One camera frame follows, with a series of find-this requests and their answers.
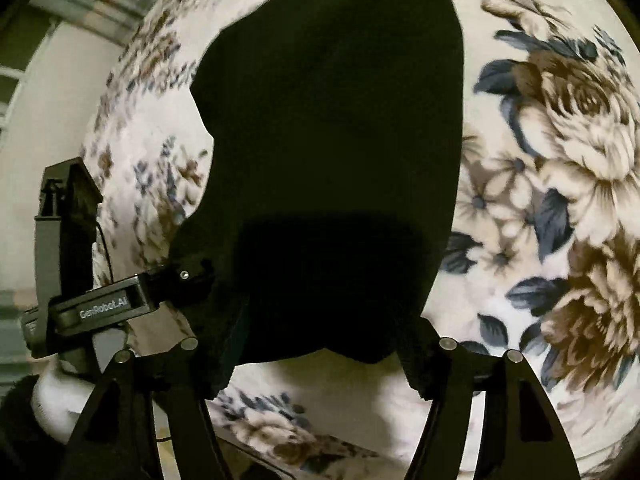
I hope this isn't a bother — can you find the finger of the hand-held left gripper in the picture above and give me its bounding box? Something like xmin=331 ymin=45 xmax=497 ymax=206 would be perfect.
xmin=145 ymin=257 xmax=217 ymax=307

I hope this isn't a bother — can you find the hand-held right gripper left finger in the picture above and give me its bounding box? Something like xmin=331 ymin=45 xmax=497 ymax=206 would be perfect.
xmin=62 ymin=337 xmax=236 ymax=480

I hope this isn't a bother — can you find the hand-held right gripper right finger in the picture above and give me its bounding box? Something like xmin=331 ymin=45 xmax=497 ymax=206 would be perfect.
xmin=400 ymin=317 xmax=583 ymax=480

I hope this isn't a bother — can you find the black sweater with silver print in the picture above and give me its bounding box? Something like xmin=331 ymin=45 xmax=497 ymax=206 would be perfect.
xmin=170 ymin=0 xmax=473 ymax=401

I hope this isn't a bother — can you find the person's left forearm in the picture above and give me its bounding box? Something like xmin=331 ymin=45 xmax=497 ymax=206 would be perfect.
xmin=0 ymin=360 xmax=103 ymax=480

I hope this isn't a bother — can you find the floral printed blanket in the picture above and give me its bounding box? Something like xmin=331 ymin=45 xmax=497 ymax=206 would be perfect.
xmin=80 ymin=0 xmax=640 ymax=480

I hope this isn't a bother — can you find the thin black cable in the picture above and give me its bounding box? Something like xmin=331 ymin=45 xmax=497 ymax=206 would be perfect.
xmin=94 ymin=220 xmax=115 ymax=283

